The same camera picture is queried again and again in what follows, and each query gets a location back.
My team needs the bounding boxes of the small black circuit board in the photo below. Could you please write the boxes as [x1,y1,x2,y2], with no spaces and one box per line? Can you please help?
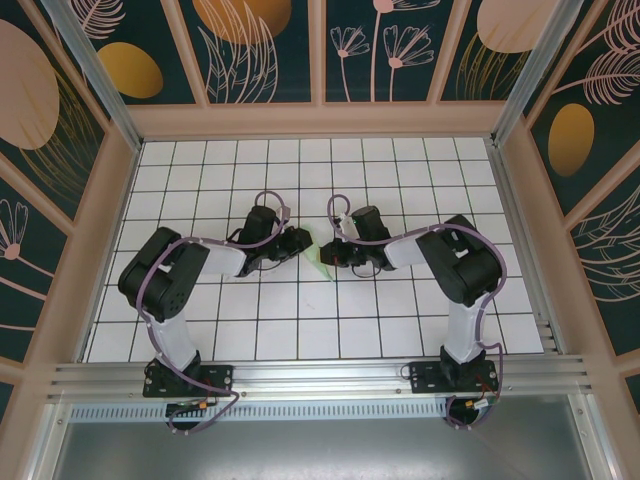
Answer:
[166,399,211,417]

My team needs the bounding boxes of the pink flowers wall panel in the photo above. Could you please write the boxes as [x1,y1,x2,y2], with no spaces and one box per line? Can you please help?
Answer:
[324,0,454,104]

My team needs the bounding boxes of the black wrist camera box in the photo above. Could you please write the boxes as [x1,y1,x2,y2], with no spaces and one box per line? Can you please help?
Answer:
[282,227,316,256]
[319,238,351,266]

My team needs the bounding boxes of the aluminium side rail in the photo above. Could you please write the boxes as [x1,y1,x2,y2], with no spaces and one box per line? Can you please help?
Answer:
[485,139,564,356]

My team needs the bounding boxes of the big pink oval wall panel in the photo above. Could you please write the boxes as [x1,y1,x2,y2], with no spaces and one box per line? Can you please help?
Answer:
[0,0,111,224]

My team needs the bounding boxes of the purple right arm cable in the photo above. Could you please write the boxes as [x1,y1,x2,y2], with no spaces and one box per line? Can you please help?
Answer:
[326,193,512,432]

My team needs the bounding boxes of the aluminium corner post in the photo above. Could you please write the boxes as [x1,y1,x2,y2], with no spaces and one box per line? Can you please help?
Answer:
[42,0,144,151]
[489,0,596,149]

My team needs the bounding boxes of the orange circle leaves wall panel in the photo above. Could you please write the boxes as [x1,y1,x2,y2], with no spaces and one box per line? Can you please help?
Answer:
[179,0,321,105]

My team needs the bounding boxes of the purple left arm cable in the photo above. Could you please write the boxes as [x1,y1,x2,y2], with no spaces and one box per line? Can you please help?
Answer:
[135,190,292,436]

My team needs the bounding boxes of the wide feathers yellow oval panel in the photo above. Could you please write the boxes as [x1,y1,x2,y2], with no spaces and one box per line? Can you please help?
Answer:
[522,0,640,216]

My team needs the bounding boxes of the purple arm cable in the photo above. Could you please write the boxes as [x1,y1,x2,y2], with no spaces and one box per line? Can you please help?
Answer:
[135,190,292,436]
[326,193,512,432]

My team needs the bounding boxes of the light green paper sheet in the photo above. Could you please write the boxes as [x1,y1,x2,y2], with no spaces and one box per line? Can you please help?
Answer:
[298,227,337,283]

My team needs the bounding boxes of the long aluminium mounting rail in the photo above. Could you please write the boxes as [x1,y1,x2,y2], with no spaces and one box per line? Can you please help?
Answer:
[47,354,599,401]

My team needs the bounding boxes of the single flower wall panel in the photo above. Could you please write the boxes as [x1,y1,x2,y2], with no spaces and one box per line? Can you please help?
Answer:
[0,164,71,366]

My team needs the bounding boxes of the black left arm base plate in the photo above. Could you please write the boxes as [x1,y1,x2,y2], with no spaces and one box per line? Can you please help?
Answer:
[143,363,236,399]

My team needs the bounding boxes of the pink circle gold leaves panel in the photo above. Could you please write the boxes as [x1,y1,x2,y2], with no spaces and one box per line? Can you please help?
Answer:
[439,0,566,101]

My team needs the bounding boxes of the grey metal sheet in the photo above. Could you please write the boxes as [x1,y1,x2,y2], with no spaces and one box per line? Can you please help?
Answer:
[29,399,616,480]

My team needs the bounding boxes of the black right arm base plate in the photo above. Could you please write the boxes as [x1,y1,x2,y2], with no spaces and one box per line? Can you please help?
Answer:
[408,359,503,396]

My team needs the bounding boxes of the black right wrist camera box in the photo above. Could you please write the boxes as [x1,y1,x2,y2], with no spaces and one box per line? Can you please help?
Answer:
[319,238,351,266]

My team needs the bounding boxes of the pink leaf outlines wall panel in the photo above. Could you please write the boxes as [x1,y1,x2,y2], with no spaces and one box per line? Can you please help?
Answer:
[569,179,640,356]

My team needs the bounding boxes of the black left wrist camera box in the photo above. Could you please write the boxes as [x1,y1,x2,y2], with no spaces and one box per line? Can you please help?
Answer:
[282,227,316,256]

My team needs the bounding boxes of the yellow wired power connector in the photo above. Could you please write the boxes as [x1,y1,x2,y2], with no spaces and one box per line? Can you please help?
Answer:
[462,397,501,414]

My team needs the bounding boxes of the slotted grey cable duct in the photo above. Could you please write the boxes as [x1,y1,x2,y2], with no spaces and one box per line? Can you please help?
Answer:
[69,403,451,422]

